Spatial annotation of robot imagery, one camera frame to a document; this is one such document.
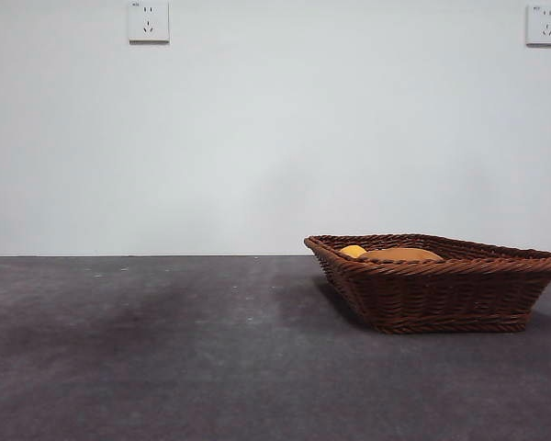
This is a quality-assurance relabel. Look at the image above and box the brown wicker basket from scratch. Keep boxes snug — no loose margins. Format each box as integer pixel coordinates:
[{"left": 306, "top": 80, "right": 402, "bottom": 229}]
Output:
[{"left": 303, "top": 233, "right": 551, "bottom": 335}]

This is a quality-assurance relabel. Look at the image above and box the white wall socket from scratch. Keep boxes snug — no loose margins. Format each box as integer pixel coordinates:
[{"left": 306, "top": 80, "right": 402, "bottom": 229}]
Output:
[
  {"left": 525, "top": 5, "right": 551, "bottom": 47},
  {"left": 128, "top": 1, "right": 171, "bottom": 46}
]

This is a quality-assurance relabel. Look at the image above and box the brown potato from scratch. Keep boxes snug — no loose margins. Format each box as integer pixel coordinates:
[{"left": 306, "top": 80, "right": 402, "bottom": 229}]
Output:
[{"left": 358, "top": 247, "right": 444, "bottom": 263}]

